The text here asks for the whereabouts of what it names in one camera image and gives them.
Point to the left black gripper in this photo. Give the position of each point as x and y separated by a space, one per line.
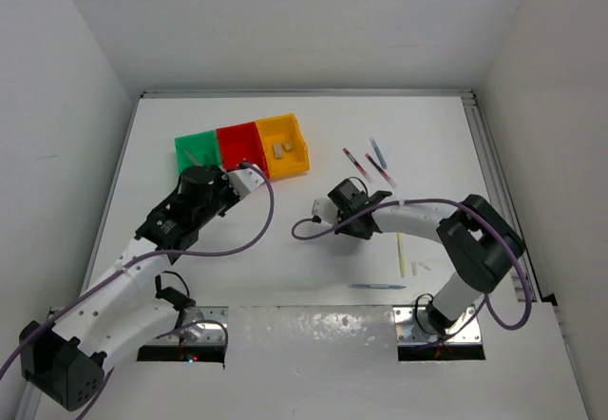
220 177

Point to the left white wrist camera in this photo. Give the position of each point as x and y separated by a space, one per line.
246 179

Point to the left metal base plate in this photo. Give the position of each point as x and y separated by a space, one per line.
201 326

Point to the red plastic bin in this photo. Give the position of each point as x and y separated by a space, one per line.
241 143

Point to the yellow highlighter pen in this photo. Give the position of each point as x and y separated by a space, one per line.
401 255

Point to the dark red pen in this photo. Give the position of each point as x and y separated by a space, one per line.
383 173

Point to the yellow plastic bin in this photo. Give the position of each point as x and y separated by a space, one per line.
282 129

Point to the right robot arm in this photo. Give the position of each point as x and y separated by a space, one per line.
480 244

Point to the blue capped pen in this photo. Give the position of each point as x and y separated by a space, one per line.
378 153

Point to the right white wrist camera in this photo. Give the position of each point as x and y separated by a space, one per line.
324 210

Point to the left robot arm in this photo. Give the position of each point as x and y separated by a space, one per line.
70 356

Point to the green plastic bin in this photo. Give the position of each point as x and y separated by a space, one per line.
204 146

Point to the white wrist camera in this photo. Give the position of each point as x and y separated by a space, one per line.
324 210
246 179

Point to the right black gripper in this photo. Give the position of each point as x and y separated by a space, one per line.
364 236

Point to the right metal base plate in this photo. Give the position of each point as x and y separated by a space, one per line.
465 330

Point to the metal base plate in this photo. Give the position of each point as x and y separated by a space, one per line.
201 326
465 330

